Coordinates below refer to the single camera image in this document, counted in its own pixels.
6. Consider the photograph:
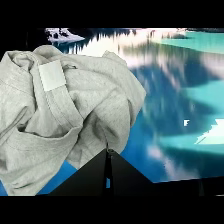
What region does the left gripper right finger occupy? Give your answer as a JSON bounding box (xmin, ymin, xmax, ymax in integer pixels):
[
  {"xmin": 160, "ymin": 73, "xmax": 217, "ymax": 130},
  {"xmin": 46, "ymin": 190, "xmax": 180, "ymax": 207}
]
[{"xmin": 109, "ymin": 149, "xmax": 158, "ymax": 197}]

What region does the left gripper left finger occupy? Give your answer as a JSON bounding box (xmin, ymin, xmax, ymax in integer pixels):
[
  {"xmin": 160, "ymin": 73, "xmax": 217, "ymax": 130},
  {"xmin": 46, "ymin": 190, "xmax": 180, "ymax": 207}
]
[{"xmin": 49, "ymin": 148, "xmax": 108, "ymax": 197}]

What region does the light grey garment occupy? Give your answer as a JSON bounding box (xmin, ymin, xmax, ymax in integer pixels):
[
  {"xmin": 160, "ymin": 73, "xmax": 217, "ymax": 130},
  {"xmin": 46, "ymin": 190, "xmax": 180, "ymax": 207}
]
[{"xmin": 0, "ymin": 44, "xmax": 147, "ymax": 197}]

